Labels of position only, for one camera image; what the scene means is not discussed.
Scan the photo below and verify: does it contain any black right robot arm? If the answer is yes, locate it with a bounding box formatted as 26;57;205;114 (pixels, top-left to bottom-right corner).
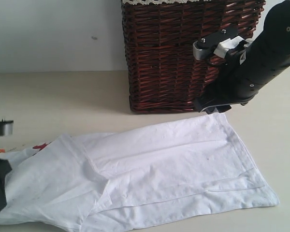
193;0;290;114

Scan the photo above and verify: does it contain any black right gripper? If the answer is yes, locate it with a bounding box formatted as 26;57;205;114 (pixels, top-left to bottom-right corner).
193;48;259;114

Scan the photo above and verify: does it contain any white t-shirt with red logo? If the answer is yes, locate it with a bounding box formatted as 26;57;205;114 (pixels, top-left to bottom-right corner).
0;113;279;232

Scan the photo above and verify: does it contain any dark brown wicker basket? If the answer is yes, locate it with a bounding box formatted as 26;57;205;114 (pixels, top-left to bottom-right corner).
121;0;265;114

